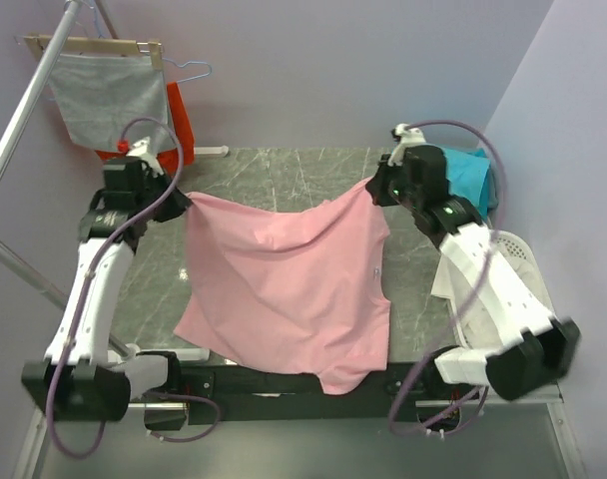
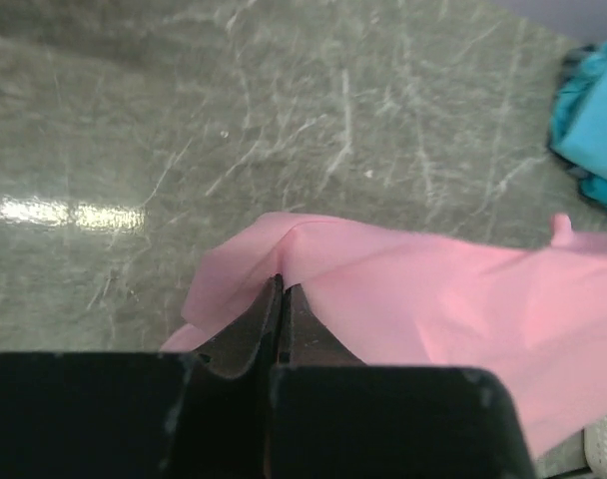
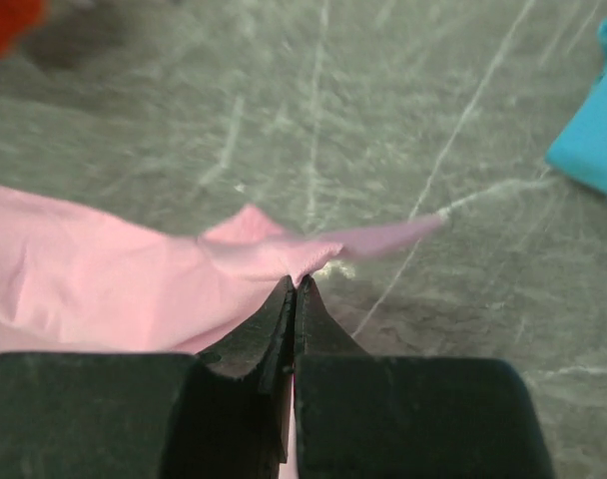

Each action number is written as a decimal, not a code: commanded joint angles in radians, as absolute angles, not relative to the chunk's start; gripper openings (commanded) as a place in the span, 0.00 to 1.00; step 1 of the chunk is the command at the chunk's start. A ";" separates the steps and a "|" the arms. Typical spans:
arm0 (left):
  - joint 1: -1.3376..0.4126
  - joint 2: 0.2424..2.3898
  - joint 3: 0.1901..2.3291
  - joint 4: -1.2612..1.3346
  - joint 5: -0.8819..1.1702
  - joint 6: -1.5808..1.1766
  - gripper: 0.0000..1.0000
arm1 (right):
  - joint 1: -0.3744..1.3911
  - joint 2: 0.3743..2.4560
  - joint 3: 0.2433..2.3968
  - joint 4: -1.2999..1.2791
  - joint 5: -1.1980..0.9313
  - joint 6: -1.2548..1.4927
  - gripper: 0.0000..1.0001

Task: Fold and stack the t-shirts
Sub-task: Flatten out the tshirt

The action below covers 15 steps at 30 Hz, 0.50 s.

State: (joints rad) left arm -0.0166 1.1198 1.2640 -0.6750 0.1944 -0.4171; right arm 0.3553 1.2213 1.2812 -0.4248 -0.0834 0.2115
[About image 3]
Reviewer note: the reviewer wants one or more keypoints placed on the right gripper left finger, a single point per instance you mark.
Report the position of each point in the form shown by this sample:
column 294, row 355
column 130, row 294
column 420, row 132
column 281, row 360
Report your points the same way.
column 221, row 413

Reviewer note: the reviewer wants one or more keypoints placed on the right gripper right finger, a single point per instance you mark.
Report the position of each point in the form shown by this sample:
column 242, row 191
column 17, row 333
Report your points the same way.
column 383, row 416

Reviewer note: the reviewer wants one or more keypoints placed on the pink t shirt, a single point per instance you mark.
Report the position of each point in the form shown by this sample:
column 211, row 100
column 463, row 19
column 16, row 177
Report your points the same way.
column 75, row 278

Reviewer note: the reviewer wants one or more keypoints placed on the folded teal t shirt stack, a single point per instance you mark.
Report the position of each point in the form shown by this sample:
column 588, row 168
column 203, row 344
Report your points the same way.
column 580, row 150

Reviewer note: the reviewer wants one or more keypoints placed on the orange hanging garment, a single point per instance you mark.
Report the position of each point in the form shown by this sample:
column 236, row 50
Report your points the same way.
column 17, row 17

